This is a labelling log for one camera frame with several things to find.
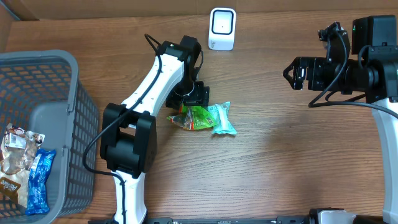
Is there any green snack bag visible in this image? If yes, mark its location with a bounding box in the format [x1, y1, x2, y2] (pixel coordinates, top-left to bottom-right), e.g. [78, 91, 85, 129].
[167, 104, 218, 131]

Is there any beige cookie snack bag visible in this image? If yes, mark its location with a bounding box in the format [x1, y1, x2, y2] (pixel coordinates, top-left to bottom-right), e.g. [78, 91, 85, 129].
[1, 123, 45, 207]

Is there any grey plastic mesh basket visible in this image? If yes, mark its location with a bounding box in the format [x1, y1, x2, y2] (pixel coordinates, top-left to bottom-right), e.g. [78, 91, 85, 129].
[1, 50, 100, 223]

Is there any blue oreo packet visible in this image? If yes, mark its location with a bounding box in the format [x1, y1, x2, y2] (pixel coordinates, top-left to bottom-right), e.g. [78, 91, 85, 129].
[25, 149, 56, 216]

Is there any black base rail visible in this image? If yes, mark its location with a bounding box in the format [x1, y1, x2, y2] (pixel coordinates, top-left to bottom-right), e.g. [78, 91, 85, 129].
[88, 207, 365, 224]

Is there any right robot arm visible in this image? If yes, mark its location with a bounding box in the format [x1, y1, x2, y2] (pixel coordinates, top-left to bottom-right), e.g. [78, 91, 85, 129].
[283, 15, 397, 223]

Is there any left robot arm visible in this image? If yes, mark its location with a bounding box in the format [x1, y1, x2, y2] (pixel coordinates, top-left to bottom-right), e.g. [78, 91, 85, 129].
[100, 35, 210, 223]

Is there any white barcode scanner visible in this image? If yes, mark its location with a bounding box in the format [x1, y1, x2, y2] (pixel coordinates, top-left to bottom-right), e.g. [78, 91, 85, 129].
[208, 7, 236, 51]

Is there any teal snack packet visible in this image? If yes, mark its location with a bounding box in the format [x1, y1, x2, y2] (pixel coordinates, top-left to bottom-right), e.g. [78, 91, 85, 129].
[207, 101, 237, 136]

